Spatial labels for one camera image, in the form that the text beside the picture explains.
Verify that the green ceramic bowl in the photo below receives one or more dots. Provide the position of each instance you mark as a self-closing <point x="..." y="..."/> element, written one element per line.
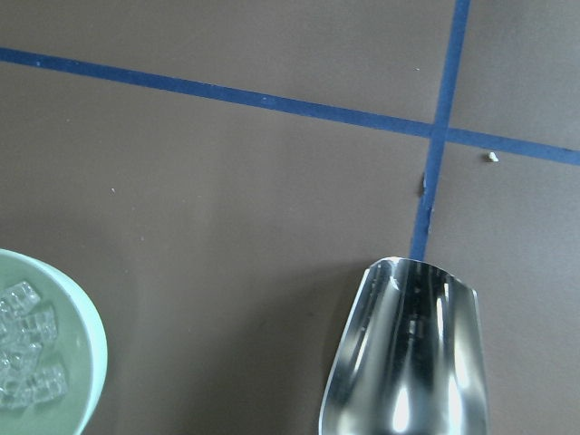
<point x="81" y="348"/>

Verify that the metal ice scoop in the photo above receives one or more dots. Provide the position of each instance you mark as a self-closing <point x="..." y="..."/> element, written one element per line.
<point x="410" y="358"/>

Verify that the clear ice cubes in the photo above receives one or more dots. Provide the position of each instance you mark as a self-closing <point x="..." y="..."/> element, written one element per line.
<point x="30" y="374"/>

